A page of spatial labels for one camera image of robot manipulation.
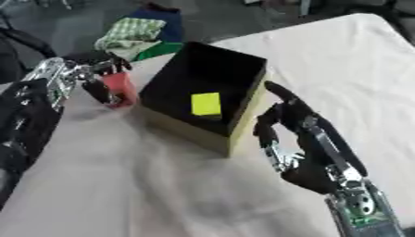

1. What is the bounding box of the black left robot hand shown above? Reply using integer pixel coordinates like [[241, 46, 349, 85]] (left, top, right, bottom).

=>
[[63, 51, 135, 106]]

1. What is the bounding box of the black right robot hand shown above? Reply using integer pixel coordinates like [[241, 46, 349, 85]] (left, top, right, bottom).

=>
[[251, 81, 370, 195]]

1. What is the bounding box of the red rectangular block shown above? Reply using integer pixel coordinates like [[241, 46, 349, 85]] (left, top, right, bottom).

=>
[[100, 70, 140, 109]]

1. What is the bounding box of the tan box with black inside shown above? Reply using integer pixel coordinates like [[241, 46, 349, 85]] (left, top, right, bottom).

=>
[[137, 41, 270, 158]]

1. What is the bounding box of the green and white checked cloth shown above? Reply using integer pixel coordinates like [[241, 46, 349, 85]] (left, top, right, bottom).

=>
[[92, 17, 169, 61]]

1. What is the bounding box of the dark blue bag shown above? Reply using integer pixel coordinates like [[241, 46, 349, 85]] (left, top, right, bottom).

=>
[[128, 3, 185, 44]]

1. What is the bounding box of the yellow-green rectangular block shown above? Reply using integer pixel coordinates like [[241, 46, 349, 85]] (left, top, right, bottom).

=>
[[189, 92, 224, 118]]

